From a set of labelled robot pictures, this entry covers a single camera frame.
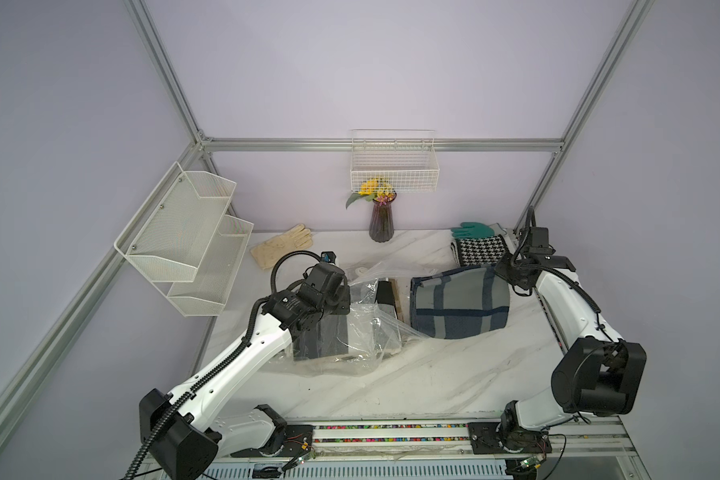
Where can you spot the beige leather glove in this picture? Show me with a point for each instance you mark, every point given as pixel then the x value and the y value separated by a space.
pixel 267 253

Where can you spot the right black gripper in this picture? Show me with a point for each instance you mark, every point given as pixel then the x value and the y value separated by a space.
pixel 501 270

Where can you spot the aluminium mounting rail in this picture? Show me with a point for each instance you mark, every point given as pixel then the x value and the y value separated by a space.
pixel 390 441

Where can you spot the black white houndstooth scarf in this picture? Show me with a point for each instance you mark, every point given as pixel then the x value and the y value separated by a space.
pixel 470 252

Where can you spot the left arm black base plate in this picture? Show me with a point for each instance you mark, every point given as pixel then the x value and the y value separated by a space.
pixel 293 439

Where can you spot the yellow flower bouquet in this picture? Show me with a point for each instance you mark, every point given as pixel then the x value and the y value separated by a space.
pixel 376 190

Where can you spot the clear plastic vacuum bag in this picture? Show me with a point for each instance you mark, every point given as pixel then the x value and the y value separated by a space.
pixel 374 337

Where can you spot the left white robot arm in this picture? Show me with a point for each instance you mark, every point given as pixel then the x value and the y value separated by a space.
pixel 275 321

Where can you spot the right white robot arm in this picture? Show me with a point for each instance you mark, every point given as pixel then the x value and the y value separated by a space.
pixel 599 373

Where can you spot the dark grey folded scarf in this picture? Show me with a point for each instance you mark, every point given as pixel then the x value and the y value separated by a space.
pixel 327 338

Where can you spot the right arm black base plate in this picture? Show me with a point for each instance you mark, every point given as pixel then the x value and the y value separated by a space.
pixel 494 438

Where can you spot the white wire wall basket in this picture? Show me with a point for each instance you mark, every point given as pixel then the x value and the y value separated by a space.
pixel 406 160

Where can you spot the white mesh two-tier shelf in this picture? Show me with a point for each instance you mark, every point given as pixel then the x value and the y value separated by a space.
pixel 186 242

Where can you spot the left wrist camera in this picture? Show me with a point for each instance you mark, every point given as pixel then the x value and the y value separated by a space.
pixel 328 257

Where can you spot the green rubber glove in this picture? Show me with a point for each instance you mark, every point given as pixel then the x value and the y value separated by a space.
pixel 472 230

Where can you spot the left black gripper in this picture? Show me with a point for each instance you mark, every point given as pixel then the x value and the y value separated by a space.
pixel 342 307

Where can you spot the grey blue plaid scarf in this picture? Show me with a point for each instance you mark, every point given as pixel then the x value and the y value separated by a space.
pixel 459 303

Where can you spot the dark purple glass vase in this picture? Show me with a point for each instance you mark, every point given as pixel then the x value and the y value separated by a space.
pixel 381 228

